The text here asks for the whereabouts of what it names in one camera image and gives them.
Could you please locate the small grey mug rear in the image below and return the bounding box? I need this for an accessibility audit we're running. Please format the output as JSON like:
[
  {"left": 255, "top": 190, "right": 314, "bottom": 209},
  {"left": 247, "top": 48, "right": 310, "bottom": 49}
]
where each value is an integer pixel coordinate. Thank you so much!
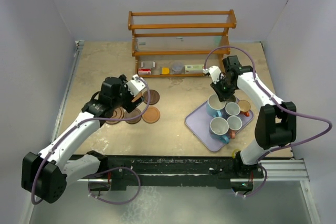
[{"left": 225, "top": 102, "right": 240, "bottom": 116}]

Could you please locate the aluminium frame rail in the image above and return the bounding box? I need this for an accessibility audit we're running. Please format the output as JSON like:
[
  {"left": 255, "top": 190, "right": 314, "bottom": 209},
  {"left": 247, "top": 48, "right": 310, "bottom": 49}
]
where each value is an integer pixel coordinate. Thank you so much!
[{"left": 19, "top": 40, "right": 85, "bottom": 223}]

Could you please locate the dark olive cup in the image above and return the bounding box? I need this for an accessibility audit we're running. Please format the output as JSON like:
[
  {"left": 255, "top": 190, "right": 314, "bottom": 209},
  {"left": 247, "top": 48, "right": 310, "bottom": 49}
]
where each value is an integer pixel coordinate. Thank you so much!
[{"left": 226, "top": 95, "right": 237, "bottom": 103}]

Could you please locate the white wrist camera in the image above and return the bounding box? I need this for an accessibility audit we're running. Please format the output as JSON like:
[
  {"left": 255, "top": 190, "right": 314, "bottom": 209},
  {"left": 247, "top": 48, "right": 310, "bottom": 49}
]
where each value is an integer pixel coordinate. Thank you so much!
[
  {"left": 203, "top": 66, "right": 224, "bottom": 84},
  {"left": 126, "top": 74, "right": 146, "bottom": 97}
]

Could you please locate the small orange-handled mug front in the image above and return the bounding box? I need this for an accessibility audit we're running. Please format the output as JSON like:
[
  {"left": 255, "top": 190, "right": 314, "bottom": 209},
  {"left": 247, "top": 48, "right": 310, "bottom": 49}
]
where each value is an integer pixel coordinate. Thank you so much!
[{"left": 227, "top": 115, "right": 243, "bottom": 139}]

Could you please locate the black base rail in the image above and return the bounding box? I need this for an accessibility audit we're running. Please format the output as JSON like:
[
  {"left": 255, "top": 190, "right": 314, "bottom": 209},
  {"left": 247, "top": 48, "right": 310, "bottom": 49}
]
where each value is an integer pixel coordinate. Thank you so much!
[{"left": 84, "top": 155, "right": 264, "bottom": 190}]

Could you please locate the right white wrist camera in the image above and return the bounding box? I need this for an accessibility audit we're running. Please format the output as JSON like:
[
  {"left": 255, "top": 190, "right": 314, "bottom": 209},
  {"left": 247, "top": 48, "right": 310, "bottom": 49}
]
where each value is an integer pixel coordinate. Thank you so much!
[{"left": 203, "top": 66, "right": 224, "bottom": 84}]

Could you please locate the wooden three-tier shelf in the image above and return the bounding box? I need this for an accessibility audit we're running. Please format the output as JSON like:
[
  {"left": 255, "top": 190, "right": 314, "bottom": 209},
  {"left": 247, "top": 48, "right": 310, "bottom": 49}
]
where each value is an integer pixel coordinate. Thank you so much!
[{"left": 128, "top": 9, "right": 237, "bottom": 74}]

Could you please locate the brown ringed coaster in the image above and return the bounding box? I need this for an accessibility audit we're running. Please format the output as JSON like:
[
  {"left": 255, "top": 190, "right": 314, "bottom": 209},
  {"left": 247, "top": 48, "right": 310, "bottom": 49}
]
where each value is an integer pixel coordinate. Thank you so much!
[{"left": 106, "top": 106, "right": 124, "bottom": 125}]

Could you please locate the large blue mug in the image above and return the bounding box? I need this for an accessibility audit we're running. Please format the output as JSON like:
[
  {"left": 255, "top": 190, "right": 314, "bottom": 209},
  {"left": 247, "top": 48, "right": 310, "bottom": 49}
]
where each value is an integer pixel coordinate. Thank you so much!
[
  {"left": 206, "top": 94, "right": 226, "bottom": 118},
  {"left": 209, "top": 117, "right": 230, "bottom": 144}
]

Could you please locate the yellow tape roll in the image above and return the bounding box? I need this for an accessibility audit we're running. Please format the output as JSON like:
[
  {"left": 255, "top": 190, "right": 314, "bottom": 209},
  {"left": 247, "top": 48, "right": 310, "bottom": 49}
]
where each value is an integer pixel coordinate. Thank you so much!
[{"left": 232, "top": 149, "right": 241, "bottom": 158}]

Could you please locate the white long box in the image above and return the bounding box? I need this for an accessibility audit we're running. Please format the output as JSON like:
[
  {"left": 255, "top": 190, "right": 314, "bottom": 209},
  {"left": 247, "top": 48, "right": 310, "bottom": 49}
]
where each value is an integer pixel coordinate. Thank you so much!
[{"left": 184, "top": 64, "right": 204, "bottom": 74}]

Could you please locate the light wood coaster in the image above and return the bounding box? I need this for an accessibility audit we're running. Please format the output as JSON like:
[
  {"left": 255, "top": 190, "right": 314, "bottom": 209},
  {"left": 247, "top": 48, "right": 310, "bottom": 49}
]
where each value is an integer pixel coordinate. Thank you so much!
[{"left": 132, "top": 93, "right": 143, "bottom": 106}]

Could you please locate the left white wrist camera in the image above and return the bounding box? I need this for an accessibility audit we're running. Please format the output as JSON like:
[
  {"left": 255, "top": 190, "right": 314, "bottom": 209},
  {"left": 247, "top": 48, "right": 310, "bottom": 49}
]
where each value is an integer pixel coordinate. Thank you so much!
[{"left": 126, "top": 74, "right": 146, "bottom": 97}]

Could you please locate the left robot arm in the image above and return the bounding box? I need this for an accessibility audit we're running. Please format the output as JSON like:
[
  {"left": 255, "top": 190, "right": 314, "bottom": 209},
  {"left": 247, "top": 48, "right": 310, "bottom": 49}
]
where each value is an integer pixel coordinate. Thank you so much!
[{"left": 21, "top": 75, "right": 149, "bottom": 205}]

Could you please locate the lavender plastic tray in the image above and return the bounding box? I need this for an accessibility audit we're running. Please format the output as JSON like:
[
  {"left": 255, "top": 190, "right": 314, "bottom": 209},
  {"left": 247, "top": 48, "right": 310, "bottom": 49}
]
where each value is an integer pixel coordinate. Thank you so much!
[{"left": 185, "top": 99, "right": 254, "bottom": 152}]

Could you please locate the orange brown mug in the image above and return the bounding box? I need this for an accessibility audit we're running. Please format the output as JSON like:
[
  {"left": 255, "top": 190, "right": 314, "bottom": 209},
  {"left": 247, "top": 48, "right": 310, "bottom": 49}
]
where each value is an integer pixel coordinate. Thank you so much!
[{"left": 237, "top": 100, "right": 251, "bottom": 117}]

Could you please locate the large blue mug front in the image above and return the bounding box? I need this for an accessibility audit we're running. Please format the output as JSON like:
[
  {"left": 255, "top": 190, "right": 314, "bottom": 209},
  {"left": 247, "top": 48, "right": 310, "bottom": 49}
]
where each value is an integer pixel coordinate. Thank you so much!
[{"left": 209, "top": 117, "right": 230, "bottom": 144}]

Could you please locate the orange wood coaster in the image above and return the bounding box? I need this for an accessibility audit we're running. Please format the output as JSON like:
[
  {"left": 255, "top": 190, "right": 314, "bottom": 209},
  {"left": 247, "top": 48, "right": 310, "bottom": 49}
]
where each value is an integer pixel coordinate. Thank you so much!
[{"left": 142, "top": 106, "right": 160, "bottom": 123}]

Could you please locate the yellow small container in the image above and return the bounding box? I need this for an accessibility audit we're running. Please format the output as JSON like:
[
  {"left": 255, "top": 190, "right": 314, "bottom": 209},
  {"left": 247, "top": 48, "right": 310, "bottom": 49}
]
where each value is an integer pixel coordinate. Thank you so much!
[{"left": 161, "top": 67, "right": 170, "bottom": 75}]

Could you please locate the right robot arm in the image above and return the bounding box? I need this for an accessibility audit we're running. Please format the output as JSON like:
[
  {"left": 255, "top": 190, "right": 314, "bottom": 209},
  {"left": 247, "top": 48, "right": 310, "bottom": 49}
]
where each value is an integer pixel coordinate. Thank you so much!
[{"left": 203, "top": 56, "right": 297, "bottom": 177}]

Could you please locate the dark walnut coaster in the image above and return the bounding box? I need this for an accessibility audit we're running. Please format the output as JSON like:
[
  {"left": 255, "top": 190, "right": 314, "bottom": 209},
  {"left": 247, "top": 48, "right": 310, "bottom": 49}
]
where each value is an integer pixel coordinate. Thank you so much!
[
  {"left": 142, "top": 89, "right": 160, "bottom": 105},
  {"left": 123, "top": 108, "right": 142, "bottom": 124}
]

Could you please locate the red white small box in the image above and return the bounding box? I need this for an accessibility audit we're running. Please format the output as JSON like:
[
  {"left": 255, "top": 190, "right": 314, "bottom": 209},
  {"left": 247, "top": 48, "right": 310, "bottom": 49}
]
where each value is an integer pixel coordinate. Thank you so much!
[{"left": 138, "top": 61, "right": 156, "bottom": 75}]

